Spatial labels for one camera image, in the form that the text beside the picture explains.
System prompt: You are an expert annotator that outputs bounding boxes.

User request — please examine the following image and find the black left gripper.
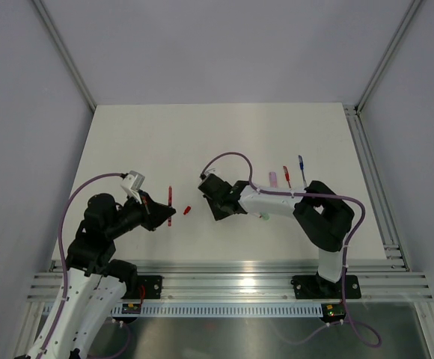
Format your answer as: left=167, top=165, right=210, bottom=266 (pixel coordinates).
left=106, top=188, right=176, bottom=239

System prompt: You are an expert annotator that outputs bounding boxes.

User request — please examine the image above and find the red ink clear pen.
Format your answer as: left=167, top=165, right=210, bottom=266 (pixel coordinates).
left=168, top=185, right=173, bottom=227

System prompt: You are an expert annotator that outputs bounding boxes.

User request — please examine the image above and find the red grip gel pen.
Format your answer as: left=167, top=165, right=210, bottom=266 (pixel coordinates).
left=282, top=165, right=292, bottom=188

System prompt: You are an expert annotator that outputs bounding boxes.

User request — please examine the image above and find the blue grip gel pen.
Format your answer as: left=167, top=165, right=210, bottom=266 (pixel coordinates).
left=298, top=155, right=308, bottom=188

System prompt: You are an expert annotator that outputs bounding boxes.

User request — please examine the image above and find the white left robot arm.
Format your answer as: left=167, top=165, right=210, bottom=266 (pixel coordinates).
left=24, top=191, right=176, bottom=358

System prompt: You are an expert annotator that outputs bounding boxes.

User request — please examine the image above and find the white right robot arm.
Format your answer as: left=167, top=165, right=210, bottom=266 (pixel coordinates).
left=198, top=174, right=355, bottom=296

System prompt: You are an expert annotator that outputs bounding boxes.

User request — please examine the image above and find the left circuit board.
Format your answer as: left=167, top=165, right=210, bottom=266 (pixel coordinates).
left=121, top=303, right=141, bottom=316

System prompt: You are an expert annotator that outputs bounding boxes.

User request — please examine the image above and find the circuit board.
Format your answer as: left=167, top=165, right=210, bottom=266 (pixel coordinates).
left=322, top=303, right=346, bottom=322
left=121, top=303, right=141, bottom=316

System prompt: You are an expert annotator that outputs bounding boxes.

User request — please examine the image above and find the right circuit board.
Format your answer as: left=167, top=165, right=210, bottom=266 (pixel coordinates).
left=322, top=303, right=346, bottom=322

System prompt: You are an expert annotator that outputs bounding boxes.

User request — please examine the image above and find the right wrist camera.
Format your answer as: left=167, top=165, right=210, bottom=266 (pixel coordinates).
left=199, top=168, right=220, bottom=180

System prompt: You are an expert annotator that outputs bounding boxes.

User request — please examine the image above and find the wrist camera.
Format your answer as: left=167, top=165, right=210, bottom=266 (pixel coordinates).
left=199, top=168, right=220, bottom=180
left=120, top=171, right=145, bottom=201

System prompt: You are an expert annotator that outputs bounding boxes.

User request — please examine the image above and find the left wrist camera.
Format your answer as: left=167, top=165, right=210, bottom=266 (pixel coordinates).
left=120, top=171, right=145, bottom=201

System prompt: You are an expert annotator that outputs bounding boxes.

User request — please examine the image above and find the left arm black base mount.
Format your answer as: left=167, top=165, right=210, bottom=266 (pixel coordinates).
left=123, top=275, right=163, bottom=300

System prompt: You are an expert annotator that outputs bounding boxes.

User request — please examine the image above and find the white slotted cable duct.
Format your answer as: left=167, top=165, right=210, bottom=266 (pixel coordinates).
left=111, top=303, right=323, bottom=318

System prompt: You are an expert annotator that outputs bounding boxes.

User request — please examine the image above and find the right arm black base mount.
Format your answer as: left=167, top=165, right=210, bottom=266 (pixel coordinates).
left=290, top=274, right=361, bottom=299

